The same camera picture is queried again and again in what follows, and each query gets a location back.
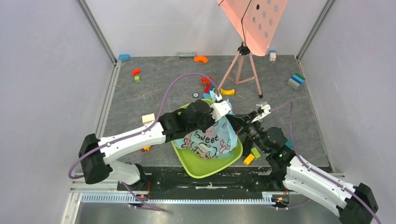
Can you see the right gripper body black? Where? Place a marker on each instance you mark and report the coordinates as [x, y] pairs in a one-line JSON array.
[[247, 118]]

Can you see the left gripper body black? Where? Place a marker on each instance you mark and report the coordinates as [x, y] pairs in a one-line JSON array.
[[208, 122]]

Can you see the light blue printed plastic bag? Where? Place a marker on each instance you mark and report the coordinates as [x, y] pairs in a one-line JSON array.
[[217, 142]]

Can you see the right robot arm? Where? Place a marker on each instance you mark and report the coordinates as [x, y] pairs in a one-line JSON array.
[[350, 203]]

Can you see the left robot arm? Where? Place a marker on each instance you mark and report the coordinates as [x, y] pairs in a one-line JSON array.
[[99, 157]]

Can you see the red blue toy brick stack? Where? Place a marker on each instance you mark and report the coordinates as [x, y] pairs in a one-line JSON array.
[[207, 91]]

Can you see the green toy block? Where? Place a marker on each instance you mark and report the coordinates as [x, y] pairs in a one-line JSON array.
[[255, 152]]

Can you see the yellow arch toy block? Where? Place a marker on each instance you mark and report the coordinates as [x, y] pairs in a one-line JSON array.
[[230, 92]]

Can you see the orange toy brick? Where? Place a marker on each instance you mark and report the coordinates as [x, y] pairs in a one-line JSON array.
[[206, 81]]

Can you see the lime green plastic tray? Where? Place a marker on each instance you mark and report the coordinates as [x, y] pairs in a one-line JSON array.
[[198, 168]]

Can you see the teal toy cube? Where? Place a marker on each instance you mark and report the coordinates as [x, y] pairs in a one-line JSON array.
[[289, 144]]

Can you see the white toy brick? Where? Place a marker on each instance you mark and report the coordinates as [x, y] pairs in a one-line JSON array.
[[148, 118]]

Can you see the orange arch toy block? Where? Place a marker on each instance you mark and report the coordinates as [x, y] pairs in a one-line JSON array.
[[201, 59]]

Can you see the yellow red toy car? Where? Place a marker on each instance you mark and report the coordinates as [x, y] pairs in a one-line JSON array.
[[144, 149]]

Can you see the grey blue green brick stack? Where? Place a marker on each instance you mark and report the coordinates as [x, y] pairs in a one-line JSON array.
[[295, 81]]

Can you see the white blue small brick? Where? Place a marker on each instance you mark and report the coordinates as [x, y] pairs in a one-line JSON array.
[[272, 55]]

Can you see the small green toy cube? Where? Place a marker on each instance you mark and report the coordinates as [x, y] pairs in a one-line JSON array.
[[137, 79]]

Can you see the red semicircle toy block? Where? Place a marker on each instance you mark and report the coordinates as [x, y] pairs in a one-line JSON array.
[[136, 72]]

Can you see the pink perforated board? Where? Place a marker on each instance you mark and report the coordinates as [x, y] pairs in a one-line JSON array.
[[255, 21]]

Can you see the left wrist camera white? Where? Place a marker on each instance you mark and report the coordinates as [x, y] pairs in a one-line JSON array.
[[219, 108]]

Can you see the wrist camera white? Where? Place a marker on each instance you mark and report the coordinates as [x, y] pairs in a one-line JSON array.
[[263, 110], [219, 108]]

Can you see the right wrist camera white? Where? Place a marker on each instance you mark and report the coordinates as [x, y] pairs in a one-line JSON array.
[[263, 110]]

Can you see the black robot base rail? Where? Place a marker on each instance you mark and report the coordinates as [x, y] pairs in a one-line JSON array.
[[230, 183]]

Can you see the grey metal handle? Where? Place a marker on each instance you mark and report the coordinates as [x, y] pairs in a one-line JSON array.
[[185, 54]]

